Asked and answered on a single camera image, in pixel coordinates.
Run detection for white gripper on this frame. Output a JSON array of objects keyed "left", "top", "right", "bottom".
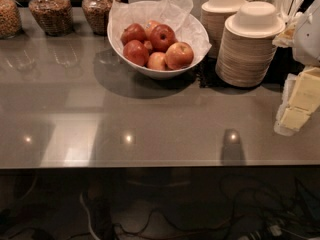
[{"left": 274, "top": 0, "right": 320, "bottom": 136}]

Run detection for pale apple front centre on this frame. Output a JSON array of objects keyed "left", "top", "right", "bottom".
[{"left": 147, "top": 52, "right": 166, "bottom": 71}]

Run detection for red apple top centre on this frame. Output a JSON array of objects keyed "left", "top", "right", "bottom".
[{"left": 149, "top": 24, "right": 177, "bottom": 52}]

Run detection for small red apple middle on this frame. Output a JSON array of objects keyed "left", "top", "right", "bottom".
[{"left": 144, "top": 40, "right": 153, "bottom": 54}]

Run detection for orange apple at back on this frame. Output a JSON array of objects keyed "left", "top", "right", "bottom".
[{"left": 144, "top": 20, "right": 159, "bottom": 37}]

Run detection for red apple front left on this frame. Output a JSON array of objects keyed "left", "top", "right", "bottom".
[{"left": 123, "top": 40, "right": 149, "bottom": 66}]

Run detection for red apple back left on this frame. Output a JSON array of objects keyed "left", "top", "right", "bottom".
[{"left": 120, "top": 23, "right": 147, "bottom": 45}]

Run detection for white ceramic bowl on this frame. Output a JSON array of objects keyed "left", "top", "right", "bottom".
[{"left": 107, "top": 14, "right": 211, "bottom": 80}]

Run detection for black mesh mat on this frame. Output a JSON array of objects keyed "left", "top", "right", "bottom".
[{"left": 195, "top": 48, "right": 304, "bottom": 88}]

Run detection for front stack of paper bowls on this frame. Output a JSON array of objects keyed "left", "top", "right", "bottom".
[{"left": 215, "top": 1, "right": 285, "bottom": 88}]

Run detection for stack of paper bowls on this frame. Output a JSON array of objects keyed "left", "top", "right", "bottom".
[
  {"left": 200, "top": 0, "right": 246, "bottom": 58},
  {"left": 215, "top": 1, "right": 285, "bottom": 88}
]

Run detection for rear stack of paper bowls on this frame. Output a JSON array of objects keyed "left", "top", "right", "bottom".
[{"left": 200, "top": 0, "right": 246, "bottom": 58}]

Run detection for white paper liner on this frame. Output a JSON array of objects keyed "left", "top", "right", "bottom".
[{"left": 107, "top": 0, "right": 211, "bottom": 66}]

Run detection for right glass cereal jar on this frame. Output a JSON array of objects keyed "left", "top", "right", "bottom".
[{"left": 82, "top": 0, "right": 120, "bottom": 36}]

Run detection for glass cereal jar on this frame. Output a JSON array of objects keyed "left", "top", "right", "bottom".
[
  {"left": 28, "top": 0, "right": 73, "bottom": 36},
  {"left": 0, "top": 0, "right": 22, "bottom": 39},
  {"left": 82, "top": 0, "right": 120, "bottom": 36}
]

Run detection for middle glass cereal jar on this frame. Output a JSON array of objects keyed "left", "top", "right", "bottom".
[{"left": 28, "top": 0, "right": 73, "bottom": 36}]

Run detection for left glass cereal jar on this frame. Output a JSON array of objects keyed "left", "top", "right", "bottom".
[{"left": 0, "top": 0, "right": 22, "bottom": 39}]

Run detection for dark cables on floor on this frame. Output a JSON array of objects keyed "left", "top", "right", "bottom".
[{"left": 113, "top": 173, "right": 320, "bottom": 240}]

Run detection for white cable on floor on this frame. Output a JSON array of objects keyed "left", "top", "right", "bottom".
[{"left": 79, "top": 192, "right": 101, "bottom": 240}]

